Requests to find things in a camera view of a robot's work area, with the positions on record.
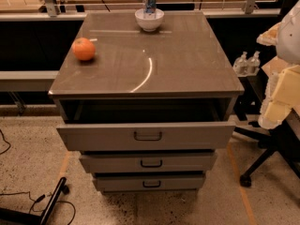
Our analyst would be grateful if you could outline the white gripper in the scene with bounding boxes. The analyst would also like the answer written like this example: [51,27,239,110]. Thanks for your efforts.
[257,22,300,129]

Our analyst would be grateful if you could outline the redbull can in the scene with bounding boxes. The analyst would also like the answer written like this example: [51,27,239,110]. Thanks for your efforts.
[142,0,157,14]

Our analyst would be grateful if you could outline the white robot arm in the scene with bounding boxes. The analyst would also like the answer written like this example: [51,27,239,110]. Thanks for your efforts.
[258,1,300,129]

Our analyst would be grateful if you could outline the white bowl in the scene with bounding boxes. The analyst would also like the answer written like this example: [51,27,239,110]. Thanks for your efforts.
[135,8,164,32]

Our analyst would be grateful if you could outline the right clear bottle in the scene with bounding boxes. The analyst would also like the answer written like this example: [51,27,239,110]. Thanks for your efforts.
[247,51,260,75]

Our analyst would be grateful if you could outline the clear bottle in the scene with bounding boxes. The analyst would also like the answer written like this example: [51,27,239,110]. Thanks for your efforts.
[247,51,260,75]
[233,52,248,75]

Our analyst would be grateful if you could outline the black office chair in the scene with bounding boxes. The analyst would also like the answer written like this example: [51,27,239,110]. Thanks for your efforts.
[233,68,300,188]

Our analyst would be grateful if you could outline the left clear bottle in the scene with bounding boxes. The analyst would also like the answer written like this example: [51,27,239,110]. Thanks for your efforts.
[233,52,248,75]

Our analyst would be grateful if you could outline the top drawer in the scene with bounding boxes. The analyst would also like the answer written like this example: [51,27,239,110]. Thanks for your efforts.
[57,99,234,152]

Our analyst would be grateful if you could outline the drawer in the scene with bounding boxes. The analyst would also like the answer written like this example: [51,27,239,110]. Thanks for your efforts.
[93,171,205,193]
[57,99,234,152]
[80,151,217,173]

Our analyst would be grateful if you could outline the grey drawer cabinet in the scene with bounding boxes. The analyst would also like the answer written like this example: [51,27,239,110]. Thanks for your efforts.
[48,10,245,195]

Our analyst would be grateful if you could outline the bottom drawer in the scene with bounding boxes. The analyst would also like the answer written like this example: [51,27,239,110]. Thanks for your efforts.
[93,171,205,193]

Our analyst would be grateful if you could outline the middle drawer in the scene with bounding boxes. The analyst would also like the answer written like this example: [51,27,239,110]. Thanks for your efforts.
[80,151,217,173]

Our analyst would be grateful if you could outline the orange fruit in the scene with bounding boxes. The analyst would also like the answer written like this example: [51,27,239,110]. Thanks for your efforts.
[71,37,96,61]

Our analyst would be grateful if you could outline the black stand base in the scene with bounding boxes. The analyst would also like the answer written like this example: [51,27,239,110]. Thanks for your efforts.
[0,176,70,225]

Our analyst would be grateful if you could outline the black floor cable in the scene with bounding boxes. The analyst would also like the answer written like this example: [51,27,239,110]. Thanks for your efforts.
[0,190,77,225]

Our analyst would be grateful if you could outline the grey metal rail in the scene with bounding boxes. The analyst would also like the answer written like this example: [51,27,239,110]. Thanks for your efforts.
[0,71,58,92]

